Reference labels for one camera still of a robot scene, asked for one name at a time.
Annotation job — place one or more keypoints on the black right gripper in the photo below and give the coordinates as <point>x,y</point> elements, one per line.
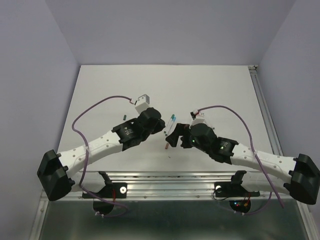
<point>182,129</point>

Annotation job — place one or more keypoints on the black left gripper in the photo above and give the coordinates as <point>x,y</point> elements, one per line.
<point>159,127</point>

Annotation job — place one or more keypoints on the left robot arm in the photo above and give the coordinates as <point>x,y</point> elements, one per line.
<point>61,173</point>

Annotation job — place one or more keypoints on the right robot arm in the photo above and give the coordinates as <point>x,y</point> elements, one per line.
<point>297,177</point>

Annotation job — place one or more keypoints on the light blue cap marker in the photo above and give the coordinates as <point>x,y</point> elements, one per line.
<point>168,132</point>

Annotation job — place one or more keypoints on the green cap marker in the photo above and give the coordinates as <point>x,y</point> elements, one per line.
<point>169,123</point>

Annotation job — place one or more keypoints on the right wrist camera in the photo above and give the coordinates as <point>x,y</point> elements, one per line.
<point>198,118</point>

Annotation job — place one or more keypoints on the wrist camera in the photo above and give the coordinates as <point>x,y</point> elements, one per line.
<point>142,103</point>
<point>198,118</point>

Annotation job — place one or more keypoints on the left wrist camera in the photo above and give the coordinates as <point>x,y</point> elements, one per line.
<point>142,103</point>

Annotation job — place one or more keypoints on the aluminium front rail frame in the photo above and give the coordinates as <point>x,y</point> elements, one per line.
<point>169,206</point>

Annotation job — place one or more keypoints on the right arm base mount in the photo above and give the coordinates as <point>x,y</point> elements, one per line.
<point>225,190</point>

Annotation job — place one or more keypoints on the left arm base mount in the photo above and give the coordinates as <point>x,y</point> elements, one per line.
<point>106,192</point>

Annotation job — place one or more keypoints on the aluminium right side rail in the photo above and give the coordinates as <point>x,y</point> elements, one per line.
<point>266,115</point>

